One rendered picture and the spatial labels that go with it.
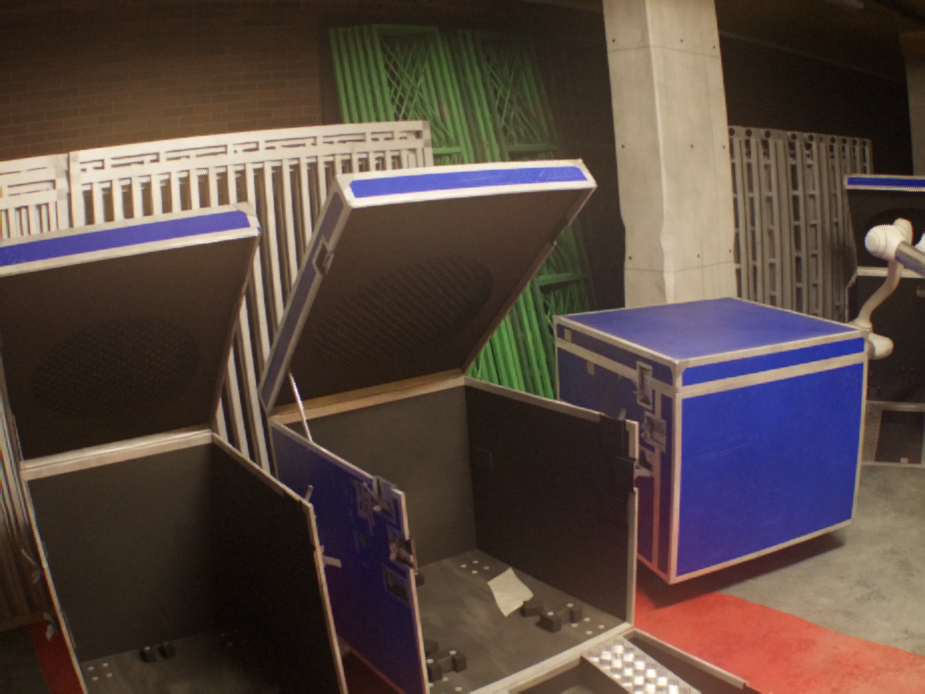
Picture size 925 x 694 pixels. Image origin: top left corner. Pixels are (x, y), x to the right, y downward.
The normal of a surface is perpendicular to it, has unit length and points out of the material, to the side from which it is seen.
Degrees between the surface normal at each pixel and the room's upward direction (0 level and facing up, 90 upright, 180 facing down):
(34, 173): 87
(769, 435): 90
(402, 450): 90
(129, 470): 90
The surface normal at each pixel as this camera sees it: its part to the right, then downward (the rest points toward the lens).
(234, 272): 0.45, 0.79
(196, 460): 0.58, 0.11
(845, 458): 0.31, 0.16
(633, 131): -0.77, 0.17
